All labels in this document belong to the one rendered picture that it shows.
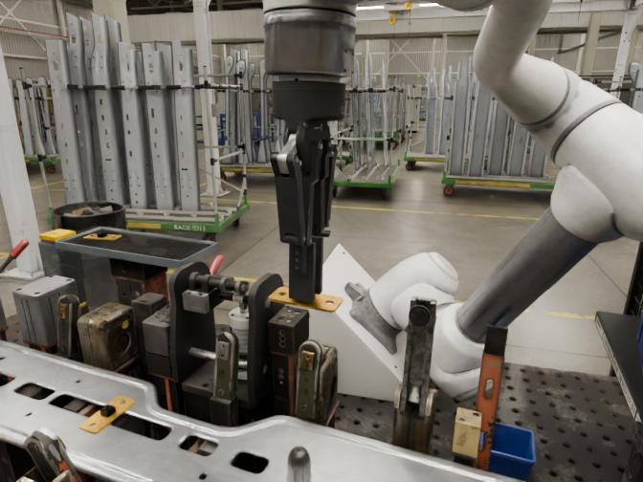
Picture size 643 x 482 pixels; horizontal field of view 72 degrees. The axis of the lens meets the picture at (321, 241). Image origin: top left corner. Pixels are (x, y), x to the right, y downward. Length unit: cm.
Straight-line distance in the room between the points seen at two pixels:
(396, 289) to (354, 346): 19
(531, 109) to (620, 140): 13
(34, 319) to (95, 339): 17
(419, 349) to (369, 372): 59
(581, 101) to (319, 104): 50
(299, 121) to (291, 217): 9
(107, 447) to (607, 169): 84
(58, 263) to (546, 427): 130
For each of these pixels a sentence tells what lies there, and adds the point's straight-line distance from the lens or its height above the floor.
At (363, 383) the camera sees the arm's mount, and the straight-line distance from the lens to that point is 128.
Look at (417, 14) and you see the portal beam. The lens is 1204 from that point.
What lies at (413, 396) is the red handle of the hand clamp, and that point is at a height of 107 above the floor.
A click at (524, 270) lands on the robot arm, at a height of 118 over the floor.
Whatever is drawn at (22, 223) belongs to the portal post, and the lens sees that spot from 453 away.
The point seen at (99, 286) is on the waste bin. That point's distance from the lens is 364.
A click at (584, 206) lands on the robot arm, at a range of 80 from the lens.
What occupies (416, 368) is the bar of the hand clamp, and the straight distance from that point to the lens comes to 69.
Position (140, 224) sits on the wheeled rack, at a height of 26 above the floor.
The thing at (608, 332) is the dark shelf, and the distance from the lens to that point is 110.
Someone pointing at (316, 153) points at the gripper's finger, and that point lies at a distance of 46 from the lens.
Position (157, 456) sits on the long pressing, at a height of 100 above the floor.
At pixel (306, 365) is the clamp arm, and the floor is 107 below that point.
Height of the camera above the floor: 149
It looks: 18 degrees down
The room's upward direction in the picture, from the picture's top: straight up
